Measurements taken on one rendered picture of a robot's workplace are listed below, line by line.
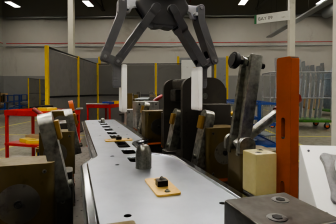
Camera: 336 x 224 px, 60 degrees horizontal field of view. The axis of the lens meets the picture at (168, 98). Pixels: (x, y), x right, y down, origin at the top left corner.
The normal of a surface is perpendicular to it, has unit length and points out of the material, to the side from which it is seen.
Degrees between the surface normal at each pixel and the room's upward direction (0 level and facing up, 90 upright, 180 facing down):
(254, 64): 90
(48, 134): 90
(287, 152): 90
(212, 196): 0
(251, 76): 90
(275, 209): 0
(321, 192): 46
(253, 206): 0
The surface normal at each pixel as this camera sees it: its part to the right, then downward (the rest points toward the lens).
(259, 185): 0.31, 0.02
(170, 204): 0.00, -1.00
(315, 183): -0.07, -0.68
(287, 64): -0.95, 0.00
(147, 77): -0.04, 0.02
